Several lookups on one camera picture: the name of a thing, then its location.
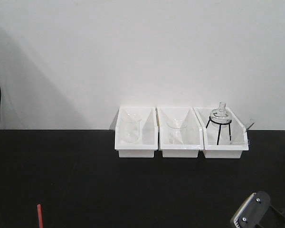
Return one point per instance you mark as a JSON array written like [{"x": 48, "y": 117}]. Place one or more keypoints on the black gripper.
[{"x": 258, "y": 212}]

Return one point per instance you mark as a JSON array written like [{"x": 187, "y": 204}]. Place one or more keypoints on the red plastic spoon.
[{"x": 40, "y": 219}]

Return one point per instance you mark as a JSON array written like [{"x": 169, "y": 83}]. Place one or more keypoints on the right white plastic bin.
[{"x": 226, "y": 148}]

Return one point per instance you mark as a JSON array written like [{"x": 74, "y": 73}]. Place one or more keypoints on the white plastic bin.
[
  {"x": 148, "y": 142},
  {"x": 193, "y": 139},
  {"x": 226, "y": 148}
]

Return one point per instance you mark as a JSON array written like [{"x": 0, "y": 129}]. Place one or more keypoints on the round glass flask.
[{"x": 221, "y": 114}]

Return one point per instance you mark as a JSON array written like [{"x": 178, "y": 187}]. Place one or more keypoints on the middle white plastic bin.
[{"x": 193, "y": 139}]

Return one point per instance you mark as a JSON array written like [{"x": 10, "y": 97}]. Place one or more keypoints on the clear glass conical flask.
[{"x": 176, "y": 130}]

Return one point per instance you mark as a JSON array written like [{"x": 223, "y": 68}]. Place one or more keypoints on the left white plastic bin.
[{"x": 148, "y": 142}]

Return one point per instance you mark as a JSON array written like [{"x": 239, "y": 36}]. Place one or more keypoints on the clear glass beaker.
[{"x": 130, "y": 128}]

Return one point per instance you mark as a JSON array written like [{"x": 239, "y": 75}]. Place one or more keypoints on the black wire tripod stand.
[{"x": 219, "y": 133}]

